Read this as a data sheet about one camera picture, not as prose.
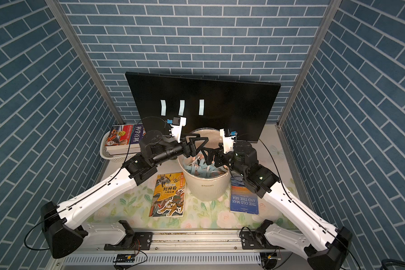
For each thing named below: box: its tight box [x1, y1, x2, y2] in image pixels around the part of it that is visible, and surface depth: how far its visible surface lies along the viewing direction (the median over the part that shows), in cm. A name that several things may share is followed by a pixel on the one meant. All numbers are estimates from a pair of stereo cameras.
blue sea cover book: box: [229, 176, 260, 215], surface depth 86 cm
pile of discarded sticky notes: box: [183, 155, 227, 178], surface depth 86 cm
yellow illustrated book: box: [149, 172, 187, 218], surface depth 86 cm
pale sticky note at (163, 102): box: [160, 99, 166, 116], surface depth 75 cm
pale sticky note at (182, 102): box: [178, 99, 186, 116], surface depth 75 cm
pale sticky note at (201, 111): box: [198, 99, 205, 116], surface depth 74 cm
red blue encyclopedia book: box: [104, 123, 147, 156], surface depth 98 cm
